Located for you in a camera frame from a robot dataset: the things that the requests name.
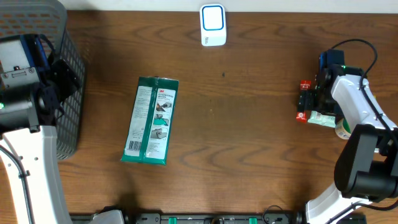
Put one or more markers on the grey plastic mesh basket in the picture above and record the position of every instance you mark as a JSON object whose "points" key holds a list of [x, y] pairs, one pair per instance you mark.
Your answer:
{"points": [[49, 17]]}

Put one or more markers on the red Nescafe coffee stick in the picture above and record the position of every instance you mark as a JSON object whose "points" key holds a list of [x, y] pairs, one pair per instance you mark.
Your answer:
{"points": [[302, 101]]}

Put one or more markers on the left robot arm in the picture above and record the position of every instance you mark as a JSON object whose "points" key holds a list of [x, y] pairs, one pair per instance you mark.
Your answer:
{"points": [[34, 86]]}

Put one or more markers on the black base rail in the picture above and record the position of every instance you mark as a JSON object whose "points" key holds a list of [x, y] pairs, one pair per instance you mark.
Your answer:
{"points": [[271, 217]]}

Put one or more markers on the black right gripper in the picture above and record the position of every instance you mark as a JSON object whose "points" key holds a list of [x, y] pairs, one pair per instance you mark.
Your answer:
{"points": [[306, 101]]}

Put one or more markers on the green lid jar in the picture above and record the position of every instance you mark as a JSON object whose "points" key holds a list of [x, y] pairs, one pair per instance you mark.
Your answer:
{"points": [[342, 129]]}

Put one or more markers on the green white package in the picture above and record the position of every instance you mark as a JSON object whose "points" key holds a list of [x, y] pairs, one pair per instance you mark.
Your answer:
{"points": [[151, 121]]}

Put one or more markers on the light blue wipes pack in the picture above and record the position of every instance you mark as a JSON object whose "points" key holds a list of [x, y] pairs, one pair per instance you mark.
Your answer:
{"points": [[322, 120]]}

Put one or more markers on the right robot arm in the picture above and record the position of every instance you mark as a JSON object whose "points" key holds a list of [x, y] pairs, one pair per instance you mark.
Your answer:
{"points": [[366, 170]]}

